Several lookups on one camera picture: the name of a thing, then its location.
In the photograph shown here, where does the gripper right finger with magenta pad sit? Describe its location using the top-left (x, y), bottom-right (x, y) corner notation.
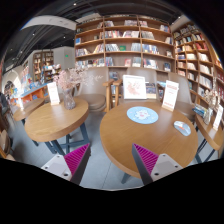
top-left (132, 143), bottom-right (182, 185)

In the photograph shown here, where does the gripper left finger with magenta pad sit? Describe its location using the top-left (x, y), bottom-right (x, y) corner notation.
top-left (42, 144), bottom-right (91, 185)

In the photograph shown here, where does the white and grey computer mouse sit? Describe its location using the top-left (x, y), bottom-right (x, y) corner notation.
top-left (174, 121), bottom-right (191, 136)

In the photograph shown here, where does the round light blue mouse pad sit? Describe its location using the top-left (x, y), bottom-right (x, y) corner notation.
top-left (127, 106), bottom-right (158, 124)

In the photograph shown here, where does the round wooden table left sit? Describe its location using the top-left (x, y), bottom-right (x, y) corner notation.
top-left (24, 97), bottom-right (89, 155)

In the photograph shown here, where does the round wooden table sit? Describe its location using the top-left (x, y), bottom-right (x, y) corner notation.
top-left (24, 97), bottom-right (89, 155)
top-left (100, 102), bottom-right (198, 184)

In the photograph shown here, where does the round wooden table right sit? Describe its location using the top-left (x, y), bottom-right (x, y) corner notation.
top-left (100, 102), bottom-right (198, 184)

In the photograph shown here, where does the wooden table far right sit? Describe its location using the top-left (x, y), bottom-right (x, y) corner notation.
top-left (195, 114), bottom-right (224, 163)

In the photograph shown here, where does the beige armchair right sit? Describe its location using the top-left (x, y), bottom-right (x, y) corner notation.
top-left (168, 72), bottom-right (195, 122)

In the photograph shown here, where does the beige armchair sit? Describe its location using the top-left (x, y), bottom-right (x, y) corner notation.
top-left (168, 72), bottom-right (195, 122)
top-left (113, 67), bottom-right (159, 106)
top-left (77, 67), bottom-right (114, 112)

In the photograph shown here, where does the beige armchair left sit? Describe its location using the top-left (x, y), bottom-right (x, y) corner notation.
top-left (77, 67), bottom-right (114, 112)

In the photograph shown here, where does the wooden table far left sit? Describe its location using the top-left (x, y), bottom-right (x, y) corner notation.
top-left (13, 98), bottom-right (44, 123)

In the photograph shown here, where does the white red text sign stand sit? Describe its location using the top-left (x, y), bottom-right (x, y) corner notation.
top-left (162, 80), bottom-right (179, 111)

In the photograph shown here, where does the white picture sign stand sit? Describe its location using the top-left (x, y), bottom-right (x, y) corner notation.
top-left (123, 75), bottom-right (146, 99)

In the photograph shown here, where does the orange blue display counter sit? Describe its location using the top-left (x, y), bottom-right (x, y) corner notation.
top-left (21, 84), bottom-right (48, 103)

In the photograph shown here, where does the white sign card left table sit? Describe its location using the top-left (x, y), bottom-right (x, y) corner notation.
top-left (47, 82), bottom-right (60, 105)

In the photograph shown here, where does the beige armchair middle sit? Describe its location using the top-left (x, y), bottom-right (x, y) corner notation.
top-left (113, 67), bottom-right (159, 106)

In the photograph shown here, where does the glass vase with pink flowers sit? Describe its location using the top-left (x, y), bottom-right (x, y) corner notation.
top-left (53, 65), bottom-right (87, 110)

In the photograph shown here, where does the white sign far right table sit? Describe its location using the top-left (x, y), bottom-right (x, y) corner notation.
top-left (213, 105), bottom-right (223, 131)

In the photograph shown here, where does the distant wooden bookshelf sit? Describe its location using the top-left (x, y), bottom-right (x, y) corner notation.
top-left (33, 50), bottom-right (54, 83)

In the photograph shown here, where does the right wooden bookshelf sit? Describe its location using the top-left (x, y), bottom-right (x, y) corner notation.
top-left (173, 22), bottom-right (224, 107)

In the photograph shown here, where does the large wooden bookshelf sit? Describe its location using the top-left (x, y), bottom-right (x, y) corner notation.
top-left (73, 14), bottom-right (176, 74)

